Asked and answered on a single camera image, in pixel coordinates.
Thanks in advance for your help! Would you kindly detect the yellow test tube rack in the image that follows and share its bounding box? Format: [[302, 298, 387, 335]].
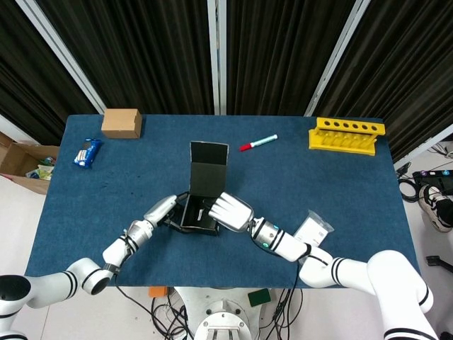
[[307, 116, 387, 158]]

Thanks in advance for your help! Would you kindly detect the green block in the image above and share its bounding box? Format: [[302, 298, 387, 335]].
[[247, 288, 272, 308]]

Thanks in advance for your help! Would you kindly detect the black pleated curtain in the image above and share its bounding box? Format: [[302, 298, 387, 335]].
[[225, 0, 362, 116], [35, 0, 215, 115], [0, 0, 100, 147], [313, 0, 453, 164]]

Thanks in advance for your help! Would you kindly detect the white frame post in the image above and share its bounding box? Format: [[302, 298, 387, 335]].
[[304, 0, 373, 118], [15, 0, 108, 115], [392, 123, 453, 171], [206, 0, 228, 115]]

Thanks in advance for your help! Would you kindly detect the blue cloth-covered table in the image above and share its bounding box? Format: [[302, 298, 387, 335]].
[[24, 113, 423, 289]]

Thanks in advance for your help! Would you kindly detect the black and white sneaker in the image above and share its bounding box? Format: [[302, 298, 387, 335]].
[[418, 183, 453, 234]]

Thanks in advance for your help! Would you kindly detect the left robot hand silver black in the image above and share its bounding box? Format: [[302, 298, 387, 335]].
[[142, 192, 195, 235]]

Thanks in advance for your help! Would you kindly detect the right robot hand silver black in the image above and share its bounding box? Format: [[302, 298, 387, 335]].
[[208, 191, 256, 234]]

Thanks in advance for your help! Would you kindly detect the red capped white marker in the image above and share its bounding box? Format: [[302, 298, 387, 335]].
[[239, 133, 279, 153]]

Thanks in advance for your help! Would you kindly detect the black floor cable bundle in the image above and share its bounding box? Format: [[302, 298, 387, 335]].
[[115, 283, 195, 340]]

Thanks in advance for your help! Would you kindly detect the blue snack packet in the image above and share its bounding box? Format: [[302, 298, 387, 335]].
[[72, 137, 104, 170]]

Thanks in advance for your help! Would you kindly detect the large brown carton with packets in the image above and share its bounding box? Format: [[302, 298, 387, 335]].
[[0, 130, 61, 196]]

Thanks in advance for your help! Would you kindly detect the black floor bracket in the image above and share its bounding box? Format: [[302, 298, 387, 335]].
[[425, 254, 453, 274]]

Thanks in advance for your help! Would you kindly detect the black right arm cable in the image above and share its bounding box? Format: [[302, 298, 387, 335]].
[[292, 243, 334, 340]]

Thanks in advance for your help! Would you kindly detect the black box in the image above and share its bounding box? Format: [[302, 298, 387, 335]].
[[169, 140, 231, 238]]

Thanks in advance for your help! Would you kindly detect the white sealed plastic pouch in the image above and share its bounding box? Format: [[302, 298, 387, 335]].
[[292, 209, 336, 248]]

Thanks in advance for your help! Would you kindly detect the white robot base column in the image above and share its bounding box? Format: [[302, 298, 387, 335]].
[[174, 285, 270, 340]]

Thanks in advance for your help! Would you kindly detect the black device with lights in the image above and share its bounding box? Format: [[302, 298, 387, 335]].
[[411, 169, 453, 196]]

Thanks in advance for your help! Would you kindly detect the coiled black cable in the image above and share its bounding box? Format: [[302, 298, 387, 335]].
[[396, 161, 423, 203]]

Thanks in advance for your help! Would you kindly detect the small brown cardboard box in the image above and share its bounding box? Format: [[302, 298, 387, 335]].
[[100, 108, 144, 140]]

